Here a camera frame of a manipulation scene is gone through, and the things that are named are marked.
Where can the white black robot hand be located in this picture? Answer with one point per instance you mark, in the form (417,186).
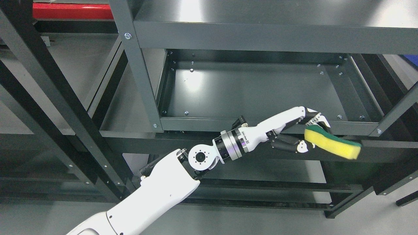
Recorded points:
(273,126)

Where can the green yellow sponge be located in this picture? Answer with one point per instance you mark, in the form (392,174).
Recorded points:
(344,148)

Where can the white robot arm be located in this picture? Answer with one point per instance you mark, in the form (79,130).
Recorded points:
(169,183)

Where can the grey metal shelf unit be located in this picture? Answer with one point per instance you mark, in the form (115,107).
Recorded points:
(80,96)

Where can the red bar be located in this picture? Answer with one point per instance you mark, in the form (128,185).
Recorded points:
(72,11)

